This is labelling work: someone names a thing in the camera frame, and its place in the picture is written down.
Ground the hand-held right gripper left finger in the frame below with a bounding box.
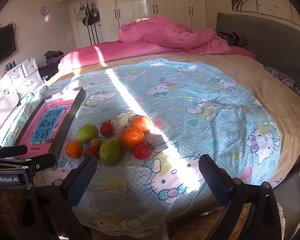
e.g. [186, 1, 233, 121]
[16, 154, 98, 240]

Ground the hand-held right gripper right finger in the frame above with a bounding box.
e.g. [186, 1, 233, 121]
[198, 154, 283, 240]

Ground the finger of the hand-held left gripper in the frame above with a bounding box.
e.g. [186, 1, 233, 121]
[0, 144, 28, 157]
[0, 152, 56, 172]

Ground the orange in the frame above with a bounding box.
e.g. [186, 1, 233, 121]
[122, 127, 145, 150]
[131, 115, 151, 133]
[66, 141, 84, 158]

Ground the pink book tray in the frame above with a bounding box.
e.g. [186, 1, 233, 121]
[14, 86, 87, 159]

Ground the green apple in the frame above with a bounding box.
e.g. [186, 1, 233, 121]
[77, 125, 98, 144]
[99, 138, 124, 165]

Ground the pink and blue book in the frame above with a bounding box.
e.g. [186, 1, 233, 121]
[20, 99, 74, 153]

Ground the white drawer chest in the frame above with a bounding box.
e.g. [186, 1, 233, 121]
[0, 57, 44, 93]

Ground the cat printed blue blanket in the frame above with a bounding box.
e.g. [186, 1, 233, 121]
[0, 59, 282, 233]

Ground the dark bag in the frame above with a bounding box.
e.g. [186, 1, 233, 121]
[39, 65, 59, 80]

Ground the pile of dark clothes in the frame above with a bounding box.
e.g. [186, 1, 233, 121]
[44, 50, 65, 67]

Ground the black television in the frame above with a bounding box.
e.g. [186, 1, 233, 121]
[0, 24, 17, 68]

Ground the dark patterned pillow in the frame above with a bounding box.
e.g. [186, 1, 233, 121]
[264, 66, 300, 97]

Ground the white door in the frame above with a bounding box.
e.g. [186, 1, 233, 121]
[70, 0, 103, 49]

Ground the dark striped pillow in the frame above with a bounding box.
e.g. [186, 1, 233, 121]
[216, 31, 249, 47]

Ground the black striped hanging bag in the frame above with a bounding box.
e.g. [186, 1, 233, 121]
[82, 3, 95, 26]

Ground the grey headboard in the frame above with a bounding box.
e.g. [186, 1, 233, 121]
[215, 12, 300, 145]

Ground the white hanging bag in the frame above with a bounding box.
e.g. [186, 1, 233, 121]
[76, 5, 86, 20]

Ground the pink quilt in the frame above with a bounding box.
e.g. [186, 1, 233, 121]
[58, 15, 256, 72]

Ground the grey hanging bag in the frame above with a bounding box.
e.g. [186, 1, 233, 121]
[92, 2, 101, 22]

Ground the white wardrobe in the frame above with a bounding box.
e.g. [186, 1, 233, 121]
[57, 0, 208, 43]

